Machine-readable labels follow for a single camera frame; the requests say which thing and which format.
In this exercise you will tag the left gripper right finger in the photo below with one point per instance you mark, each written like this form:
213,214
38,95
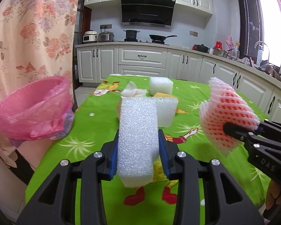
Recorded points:
225,200

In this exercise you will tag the black stock pot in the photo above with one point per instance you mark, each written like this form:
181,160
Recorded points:
131,35

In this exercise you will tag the black red casserole pot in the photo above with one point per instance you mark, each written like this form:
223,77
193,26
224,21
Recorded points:
200,48

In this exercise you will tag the floral peach curtain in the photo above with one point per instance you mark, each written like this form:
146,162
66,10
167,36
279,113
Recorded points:
36,41

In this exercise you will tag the chrome sink faucet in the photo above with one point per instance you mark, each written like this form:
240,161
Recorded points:
260,46

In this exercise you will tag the small pink foam fruit net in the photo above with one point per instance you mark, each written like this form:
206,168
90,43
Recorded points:
223,106

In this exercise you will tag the long white foam block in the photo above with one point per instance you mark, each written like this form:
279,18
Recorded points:
138,143

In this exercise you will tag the dark framed window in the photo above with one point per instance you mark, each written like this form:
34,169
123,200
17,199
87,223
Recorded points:
260,20

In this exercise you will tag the pink lined trash bin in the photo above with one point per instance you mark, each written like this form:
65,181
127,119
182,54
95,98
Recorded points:
39,110

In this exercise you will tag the pink thermos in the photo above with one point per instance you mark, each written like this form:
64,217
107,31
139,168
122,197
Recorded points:
229,45

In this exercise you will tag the steel bowl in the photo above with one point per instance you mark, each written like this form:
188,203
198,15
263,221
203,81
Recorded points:
221,52

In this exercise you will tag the wall power socket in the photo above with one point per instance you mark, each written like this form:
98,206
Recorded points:
105,26

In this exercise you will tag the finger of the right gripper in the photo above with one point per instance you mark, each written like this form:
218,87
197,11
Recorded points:
240,133
269,127

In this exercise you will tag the yellow sponge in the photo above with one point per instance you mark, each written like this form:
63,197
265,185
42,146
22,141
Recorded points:
159,94

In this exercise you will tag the white rice cooker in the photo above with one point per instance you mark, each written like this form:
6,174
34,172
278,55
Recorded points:
90,37

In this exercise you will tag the steel pressure cooker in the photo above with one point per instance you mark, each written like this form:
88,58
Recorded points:
106,36

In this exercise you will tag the white lower cabinets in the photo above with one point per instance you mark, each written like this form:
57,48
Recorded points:
97,61

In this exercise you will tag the right hand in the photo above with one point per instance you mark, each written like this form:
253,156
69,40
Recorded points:
273,195

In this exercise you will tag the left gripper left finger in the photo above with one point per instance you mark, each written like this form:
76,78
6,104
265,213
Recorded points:
54,200

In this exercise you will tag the white foam cube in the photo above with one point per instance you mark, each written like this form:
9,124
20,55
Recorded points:
160,84

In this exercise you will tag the black range hood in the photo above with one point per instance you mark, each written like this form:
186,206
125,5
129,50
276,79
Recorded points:
149,12

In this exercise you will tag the white tissue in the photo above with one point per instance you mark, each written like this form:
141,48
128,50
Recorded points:
131,91

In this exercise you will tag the black frying pan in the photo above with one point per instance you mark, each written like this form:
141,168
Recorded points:
159,39

